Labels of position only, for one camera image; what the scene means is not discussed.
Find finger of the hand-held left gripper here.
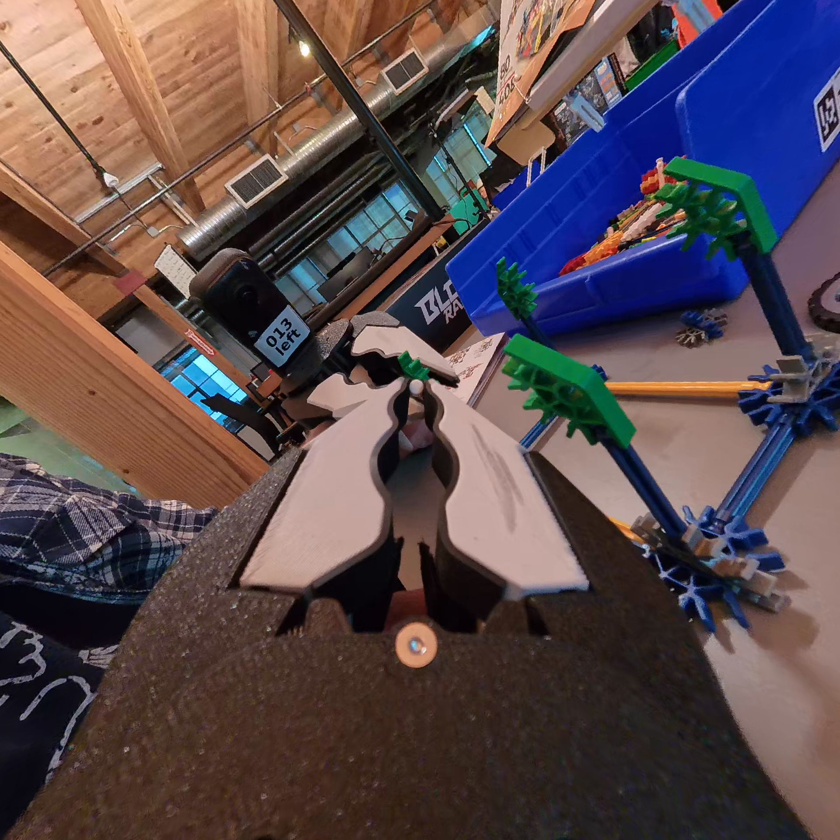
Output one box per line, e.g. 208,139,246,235
306,373,395,421
352,325,460,388

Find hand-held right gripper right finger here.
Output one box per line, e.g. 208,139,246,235
431,381,592,598

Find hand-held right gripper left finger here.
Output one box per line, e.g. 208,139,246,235
241,381,405,594

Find blue bin with white label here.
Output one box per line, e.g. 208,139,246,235
447,0,840,338

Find pile of colourful toy pieces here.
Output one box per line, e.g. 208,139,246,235
558,164,710,277

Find blue yellow toy rod frame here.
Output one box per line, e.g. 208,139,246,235
493,158,840,637

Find person's left forearm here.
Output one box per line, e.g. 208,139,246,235
0,453,217,607

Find black toy box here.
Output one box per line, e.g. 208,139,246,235
388,263,476,353

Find toy instruction sheet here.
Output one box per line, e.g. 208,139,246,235
447,332,510,405

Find small blue toy connector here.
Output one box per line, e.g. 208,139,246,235
676,309,729,349

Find cardboard poster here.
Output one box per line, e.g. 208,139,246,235
486,0,592,145

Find person's dark printed shirt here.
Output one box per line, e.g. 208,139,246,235
0,604,109,795

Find black toy wheel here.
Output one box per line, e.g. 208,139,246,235
808,269,840,332

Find white wall sign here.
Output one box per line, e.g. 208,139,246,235
155,243,198,296

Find silver air duct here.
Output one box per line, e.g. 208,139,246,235
178,27,489,257

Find black metal post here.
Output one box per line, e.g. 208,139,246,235
272,0,447,217

